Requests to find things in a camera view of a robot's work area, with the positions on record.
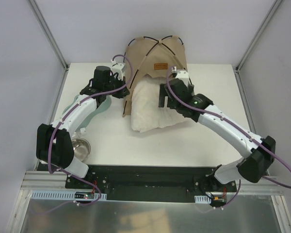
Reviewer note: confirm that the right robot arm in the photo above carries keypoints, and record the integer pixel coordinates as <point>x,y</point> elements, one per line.
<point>256,152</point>

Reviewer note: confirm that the beige fabric pet tent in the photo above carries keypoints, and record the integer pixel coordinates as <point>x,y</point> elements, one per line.
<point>152,57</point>

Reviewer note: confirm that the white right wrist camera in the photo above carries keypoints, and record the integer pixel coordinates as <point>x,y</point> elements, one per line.
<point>181,74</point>

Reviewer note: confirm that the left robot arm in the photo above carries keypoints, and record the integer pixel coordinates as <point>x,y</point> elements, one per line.
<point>54,141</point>

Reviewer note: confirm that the steel pet bowl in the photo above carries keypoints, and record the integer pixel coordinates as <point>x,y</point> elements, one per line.
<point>81,148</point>

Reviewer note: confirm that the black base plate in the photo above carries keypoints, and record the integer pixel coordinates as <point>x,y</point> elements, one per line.
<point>152,184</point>

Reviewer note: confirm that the green double pet bowl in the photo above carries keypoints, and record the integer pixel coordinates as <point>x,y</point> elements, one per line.
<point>79,114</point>

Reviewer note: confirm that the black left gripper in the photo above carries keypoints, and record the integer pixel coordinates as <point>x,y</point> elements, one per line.
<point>121,91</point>

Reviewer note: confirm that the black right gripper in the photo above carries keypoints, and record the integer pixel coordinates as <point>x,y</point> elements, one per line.
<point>167,96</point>

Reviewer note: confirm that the white fluffy cushion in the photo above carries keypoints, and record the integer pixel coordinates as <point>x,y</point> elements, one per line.
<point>145,113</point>

